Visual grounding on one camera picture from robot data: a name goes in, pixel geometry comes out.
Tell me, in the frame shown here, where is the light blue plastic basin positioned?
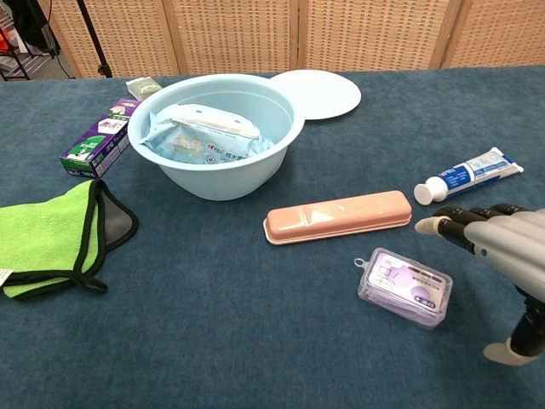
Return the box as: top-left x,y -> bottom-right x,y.
127,74 -> 307,202

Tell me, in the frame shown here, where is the transparent box with purple contents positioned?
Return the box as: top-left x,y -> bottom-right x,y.
353,247 -> 454,331

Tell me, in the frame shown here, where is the purple toothpaste carton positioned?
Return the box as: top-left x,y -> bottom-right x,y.
59,97 -> 144,179

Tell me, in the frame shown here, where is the small green white box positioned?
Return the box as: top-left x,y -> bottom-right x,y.
125,78 -> 164,102

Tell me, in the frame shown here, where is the woven wooden folding screen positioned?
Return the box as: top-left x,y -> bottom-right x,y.
37,0 -> 545,80

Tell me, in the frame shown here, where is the green microfibre cloth black trim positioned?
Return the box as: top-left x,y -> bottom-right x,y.
0,178 -> 140,302

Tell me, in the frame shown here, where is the blue white toothpaste tube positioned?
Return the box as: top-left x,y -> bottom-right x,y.
413,147 -> 525,207

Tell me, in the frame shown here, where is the dark blue table mat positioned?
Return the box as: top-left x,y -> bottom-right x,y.
0,65 -> 545,409

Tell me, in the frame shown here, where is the wet wipes pack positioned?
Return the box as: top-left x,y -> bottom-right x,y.
141,103 -> 275,165

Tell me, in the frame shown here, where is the black metal rack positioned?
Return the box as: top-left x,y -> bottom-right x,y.
0,25 -> 56,82

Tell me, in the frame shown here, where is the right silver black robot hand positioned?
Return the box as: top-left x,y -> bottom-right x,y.
415,203 -> 545,367

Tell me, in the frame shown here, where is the black hanging garment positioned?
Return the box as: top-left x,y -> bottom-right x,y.
10,0 -> 63,59

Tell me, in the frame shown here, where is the black tripod stand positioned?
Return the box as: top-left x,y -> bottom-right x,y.
76,0 -> 114,79

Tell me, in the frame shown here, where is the pink toothbrush case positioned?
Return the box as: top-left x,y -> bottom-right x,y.
263,189 -> 413,247

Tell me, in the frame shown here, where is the white round plate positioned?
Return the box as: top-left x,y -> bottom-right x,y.
269,69 -> 363,123

